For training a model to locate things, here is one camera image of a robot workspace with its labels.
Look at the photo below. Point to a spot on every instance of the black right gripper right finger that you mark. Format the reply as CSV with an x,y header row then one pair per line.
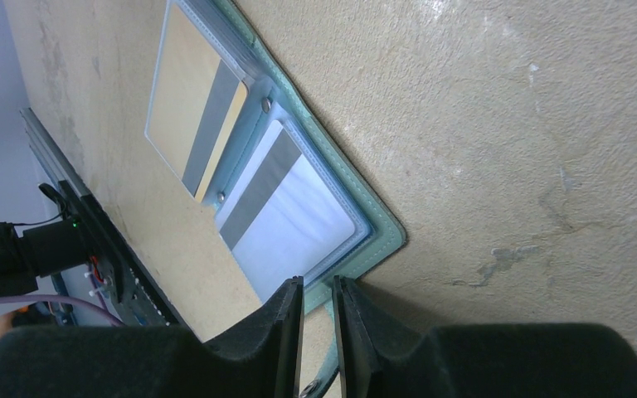
x,y
379,356

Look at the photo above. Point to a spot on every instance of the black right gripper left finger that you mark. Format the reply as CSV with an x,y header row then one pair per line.
x,y
257,357

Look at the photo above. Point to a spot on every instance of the white striped credit card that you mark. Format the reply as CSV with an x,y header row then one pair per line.
x,y
286,216

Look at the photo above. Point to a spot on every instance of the teal card holder wallet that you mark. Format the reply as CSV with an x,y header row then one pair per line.
x,y
236,133

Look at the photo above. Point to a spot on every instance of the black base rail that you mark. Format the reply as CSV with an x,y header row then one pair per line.
x,y
133,293

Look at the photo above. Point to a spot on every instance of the aluminium frame rail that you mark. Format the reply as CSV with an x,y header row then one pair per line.
x,y
54,162

